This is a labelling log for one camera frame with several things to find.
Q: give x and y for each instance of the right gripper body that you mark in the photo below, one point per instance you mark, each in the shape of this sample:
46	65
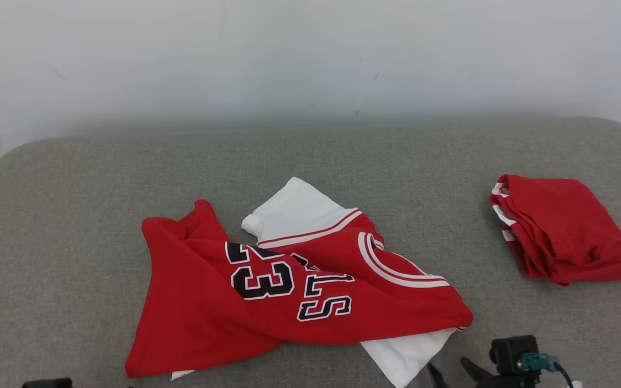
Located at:
510	381

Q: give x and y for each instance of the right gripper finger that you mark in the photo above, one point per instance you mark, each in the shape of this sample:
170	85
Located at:
436	378
475	371

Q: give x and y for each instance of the red white striped shorts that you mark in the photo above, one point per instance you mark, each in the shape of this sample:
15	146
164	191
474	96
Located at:
564	226

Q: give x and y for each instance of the red basketball jersey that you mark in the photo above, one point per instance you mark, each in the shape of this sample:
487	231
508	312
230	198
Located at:
208	312

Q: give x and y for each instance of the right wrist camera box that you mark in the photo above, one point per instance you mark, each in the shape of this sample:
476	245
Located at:
512	353

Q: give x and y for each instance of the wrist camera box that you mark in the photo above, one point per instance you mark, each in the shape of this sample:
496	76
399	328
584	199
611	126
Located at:
46	383
512	353

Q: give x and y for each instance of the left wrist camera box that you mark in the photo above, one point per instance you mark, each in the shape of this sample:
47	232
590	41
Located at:
46	383

